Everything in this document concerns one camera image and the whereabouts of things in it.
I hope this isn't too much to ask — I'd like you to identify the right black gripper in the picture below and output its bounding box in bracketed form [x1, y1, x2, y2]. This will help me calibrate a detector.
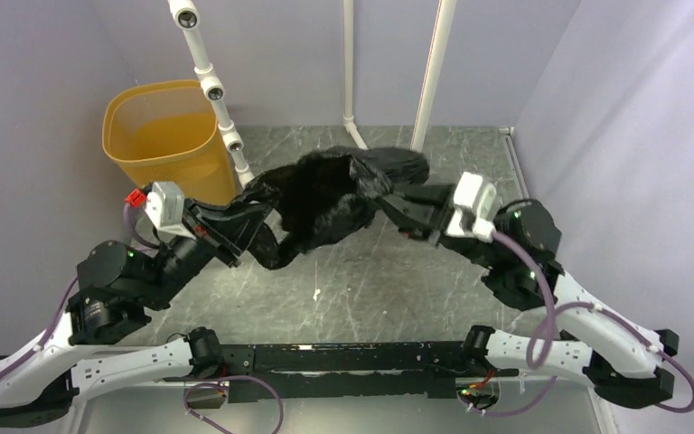
[352, 179, 498, 267]

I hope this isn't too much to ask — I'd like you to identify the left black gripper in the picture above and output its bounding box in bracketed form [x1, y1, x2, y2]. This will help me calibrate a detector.
[143, 195, 277, 309]

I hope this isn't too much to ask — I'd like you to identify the black trash bag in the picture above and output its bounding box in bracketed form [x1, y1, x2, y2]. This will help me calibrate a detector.
[235, 146, 430, 270]

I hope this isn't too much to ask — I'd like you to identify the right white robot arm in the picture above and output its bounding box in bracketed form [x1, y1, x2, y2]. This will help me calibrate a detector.
[379, 175, 680, 410]

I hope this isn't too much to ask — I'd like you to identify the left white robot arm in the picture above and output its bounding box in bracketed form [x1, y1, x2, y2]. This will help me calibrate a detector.
[0, 193, 269, 429]

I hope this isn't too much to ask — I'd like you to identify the yellow plastic trash bin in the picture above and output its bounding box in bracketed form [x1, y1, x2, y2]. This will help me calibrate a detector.
[101, 80, 238, 205]

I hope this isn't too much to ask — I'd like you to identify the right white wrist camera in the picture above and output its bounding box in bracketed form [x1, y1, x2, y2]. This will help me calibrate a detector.
[444, 172, 498, 243]

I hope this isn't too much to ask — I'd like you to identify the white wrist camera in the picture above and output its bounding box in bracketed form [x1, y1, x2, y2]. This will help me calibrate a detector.
[444, 172, 498, 243]
[125, 181, 191, 237]

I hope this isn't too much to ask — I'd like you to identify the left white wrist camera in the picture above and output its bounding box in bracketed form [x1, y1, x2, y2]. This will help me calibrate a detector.
[125, 181, 191, 237]

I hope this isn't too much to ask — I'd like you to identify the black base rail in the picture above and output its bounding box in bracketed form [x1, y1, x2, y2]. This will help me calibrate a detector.
[202, 341, 521, 403]

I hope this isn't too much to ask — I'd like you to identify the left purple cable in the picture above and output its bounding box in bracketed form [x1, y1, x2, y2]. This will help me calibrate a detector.
[0, 200, 286, 434]

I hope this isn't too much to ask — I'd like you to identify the white PVC pipe frame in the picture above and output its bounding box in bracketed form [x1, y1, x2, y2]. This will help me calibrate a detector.
[167, 0, 457, 186]

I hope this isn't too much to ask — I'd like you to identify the aluminium side rail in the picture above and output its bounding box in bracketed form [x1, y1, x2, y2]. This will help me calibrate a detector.
[498, 127, 620, 433]

